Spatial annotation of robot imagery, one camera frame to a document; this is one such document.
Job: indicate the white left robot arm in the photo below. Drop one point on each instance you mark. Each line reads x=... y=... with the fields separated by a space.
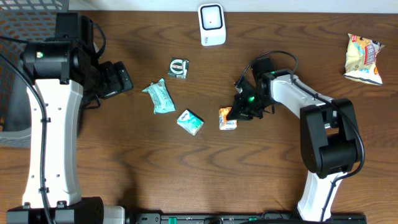
x=63 y=76

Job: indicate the white barcode scanner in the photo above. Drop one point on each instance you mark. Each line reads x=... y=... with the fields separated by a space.
x=212 y=24

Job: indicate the dark grey mesh basket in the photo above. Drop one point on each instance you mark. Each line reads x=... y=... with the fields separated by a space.
x=31 y=20

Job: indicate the orange tissue pack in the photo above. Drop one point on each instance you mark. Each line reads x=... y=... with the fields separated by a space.
x=225 y=124

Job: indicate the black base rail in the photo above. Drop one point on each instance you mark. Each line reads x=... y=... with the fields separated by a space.
x=268 y=217

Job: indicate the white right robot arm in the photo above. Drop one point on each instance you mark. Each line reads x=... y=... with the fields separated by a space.
x=330 y=144

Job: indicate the green Zam-Buk tin box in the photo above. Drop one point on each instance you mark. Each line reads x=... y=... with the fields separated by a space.
x=178 y=68

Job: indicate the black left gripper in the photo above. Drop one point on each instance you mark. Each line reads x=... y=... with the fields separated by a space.
x=115 y=85

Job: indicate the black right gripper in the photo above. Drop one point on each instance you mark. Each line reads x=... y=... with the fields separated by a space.
x=237 y=111

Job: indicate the yellow snack bag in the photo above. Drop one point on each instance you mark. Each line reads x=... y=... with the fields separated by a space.
x=361 y=56

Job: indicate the green tissue pack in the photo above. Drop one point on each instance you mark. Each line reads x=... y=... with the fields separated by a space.
x=190 y=122

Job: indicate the pale green wet wipes pack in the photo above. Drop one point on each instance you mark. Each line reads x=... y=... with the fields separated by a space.
x=160 y=97

